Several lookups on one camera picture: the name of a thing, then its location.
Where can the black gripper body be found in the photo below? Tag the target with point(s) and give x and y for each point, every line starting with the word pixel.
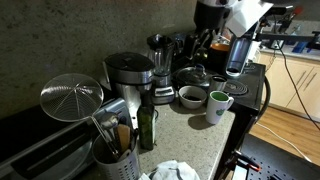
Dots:
pixel 210 16

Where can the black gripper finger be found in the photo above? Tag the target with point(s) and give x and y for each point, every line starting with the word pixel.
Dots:
pixel 191 45
pixel 206 45

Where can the glass pot lid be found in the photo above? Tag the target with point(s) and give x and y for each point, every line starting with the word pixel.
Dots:
pixel 194 76

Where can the glass jar blender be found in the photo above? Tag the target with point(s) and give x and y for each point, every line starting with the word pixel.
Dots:
pixel 162 73

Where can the orange black pot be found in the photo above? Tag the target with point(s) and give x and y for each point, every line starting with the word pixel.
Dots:
pixel 218 58

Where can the small steel cup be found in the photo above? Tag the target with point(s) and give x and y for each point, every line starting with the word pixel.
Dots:
pixel 217 84

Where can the white ceramic bowl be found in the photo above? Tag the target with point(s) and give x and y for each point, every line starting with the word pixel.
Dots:
pixel 192 98

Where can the black electric stove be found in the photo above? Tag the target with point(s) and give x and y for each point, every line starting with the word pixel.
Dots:
pixel 250 86

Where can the white mug green logo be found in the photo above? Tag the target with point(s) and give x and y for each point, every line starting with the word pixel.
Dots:
pixel 216 110

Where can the black silver coffee maker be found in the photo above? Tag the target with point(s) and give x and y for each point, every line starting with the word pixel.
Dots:
pixel 130 73

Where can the dark green oil bottle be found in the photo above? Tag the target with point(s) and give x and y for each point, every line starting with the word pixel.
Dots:
pixel 146 123

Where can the blue box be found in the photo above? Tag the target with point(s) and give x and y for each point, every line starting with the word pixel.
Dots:
pixel 299 47

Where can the light wooden cabinet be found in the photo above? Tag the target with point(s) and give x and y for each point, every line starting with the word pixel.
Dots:
pixel 293 83

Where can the steel ladle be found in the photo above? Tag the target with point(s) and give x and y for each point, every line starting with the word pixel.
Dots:
pixel 109 120

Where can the wooden spatula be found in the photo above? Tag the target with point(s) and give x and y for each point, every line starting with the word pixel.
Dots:
pixel 123 136

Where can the white crumpled cloth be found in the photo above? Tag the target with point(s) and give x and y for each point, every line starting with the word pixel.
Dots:
pixel 175 171

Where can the perforated metal utensil holder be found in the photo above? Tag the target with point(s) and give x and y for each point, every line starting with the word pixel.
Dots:
pixel 120 166

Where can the black perforated board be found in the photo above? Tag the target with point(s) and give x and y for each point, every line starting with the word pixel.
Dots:
pixel 283 163

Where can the silver toaster oven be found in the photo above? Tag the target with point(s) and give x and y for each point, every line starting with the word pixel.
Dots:
pixel 43 150

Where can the black mounting rail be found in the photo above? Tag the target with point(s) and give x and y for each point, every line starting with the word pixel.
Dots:
pixel 296 38

